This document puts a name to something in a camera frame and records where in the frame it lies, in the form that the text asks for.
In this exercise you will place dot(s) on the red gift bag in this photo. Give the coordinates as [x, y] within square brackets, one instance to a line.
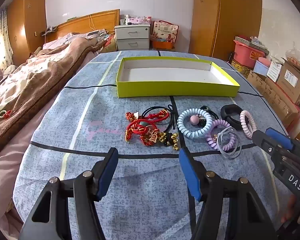
[165, 31]

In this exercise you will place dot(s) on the yellow black patterned box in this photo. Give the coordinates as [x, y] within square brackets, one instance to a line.
[240, 67]

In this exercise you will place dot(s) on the brown floral blanket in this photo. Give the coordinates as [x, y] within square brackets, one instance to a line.
[40, 67]

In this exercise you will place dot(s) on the power strip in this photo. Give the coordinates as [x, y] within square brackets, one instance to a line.
[50, 30]

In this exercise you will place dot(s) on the black smart band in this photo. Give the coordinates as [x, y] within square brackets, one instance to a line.
[226, 116]

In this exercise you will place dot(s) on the orange box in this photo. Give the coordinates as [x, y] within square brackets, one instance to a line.
[162, 45]

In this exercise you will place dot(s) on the wooden headboard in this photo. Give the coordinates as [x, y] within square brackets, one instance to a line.
[100, 21]

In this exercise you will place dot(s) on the person's right hand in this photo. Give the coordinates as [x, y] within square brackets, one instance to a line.
[288, 210]

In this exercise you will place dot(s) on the striped flat box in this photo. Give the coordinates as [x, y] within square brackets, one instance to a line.
[252, 45]

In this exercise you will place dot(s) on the labelled cardboard box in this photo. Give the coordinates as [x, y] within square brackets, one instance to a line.
[292, 80]

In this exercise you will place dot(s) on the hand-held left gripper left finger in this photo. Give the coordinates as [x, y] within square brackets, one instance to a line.
[107, 172]

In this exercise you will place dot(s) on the white bangle red knot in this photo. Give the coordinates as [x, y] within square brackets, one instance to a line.
[1, 115]

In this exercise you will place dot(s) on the grey drawer cabinet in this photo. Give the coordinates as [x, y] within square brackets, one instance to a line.
[132, 33]

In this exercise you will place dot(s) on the large open cardboard box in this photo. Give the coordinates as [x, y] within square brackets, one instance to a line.
[272, 92]

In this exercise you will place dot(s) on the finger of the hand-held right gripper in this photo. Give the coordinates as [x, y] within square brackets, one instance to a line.
[277, 134]
[261, 140]

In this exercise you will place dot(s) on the round tin pink lid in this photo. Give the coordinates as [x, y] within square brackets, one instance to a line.
[260, 67]

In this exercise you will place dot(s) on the tall wooden wardrobe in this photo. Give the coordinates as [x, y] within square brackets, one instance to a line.
[215, 17]

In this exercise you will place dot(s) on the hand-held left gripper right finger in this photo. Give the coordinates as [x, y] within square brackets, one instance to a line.
[190, 175]

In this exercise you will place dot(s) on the clear plastic bag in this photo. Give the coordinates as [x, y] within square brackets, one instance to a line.
[296, 57]

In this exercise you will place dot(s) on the white labelled box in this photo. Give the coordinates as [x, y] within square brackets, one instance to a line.
[273, 71]

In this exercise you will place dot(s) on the patterned curtain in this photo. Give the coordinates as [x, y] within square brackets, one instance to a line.
[0, 42]

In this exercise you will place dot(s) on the yellow-green cardboard box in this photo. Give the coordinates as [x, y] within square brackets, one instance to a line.
[165, 90]

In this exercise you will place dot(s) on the pink toy set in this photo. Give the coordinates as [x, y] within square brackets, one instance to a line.
[137, 20]

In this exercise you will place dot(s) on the wooden wardrobe with star stickers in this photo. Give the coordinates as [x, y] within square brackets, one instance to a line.
[32, 17]

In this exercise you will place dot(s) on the pink plastic bin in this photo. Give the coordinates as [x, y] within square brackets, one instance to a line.
[245, 53]

